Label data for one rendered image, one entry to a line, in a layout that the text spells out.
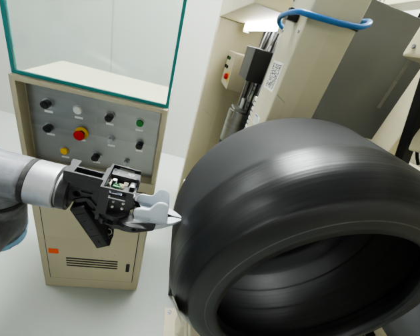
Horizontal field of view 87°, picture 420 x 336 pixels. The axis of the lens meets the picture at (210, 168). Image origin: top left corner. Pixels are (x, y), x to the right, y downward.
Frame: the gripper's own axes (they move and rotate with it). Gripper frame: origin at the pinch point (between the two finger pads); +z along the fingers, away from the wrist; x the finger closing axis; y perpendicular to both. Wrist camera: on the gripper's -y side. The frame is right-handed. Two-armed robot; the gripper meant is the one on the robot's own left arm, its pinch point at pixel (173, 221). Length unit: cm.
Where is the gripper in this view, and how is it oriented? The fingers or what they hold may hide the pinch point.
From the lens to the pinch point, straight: 46.0
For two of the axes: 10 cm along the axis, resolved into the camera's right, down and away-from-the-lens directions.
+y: 3.7, -8.1, -4.6
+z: 9.2, 2.7, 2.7
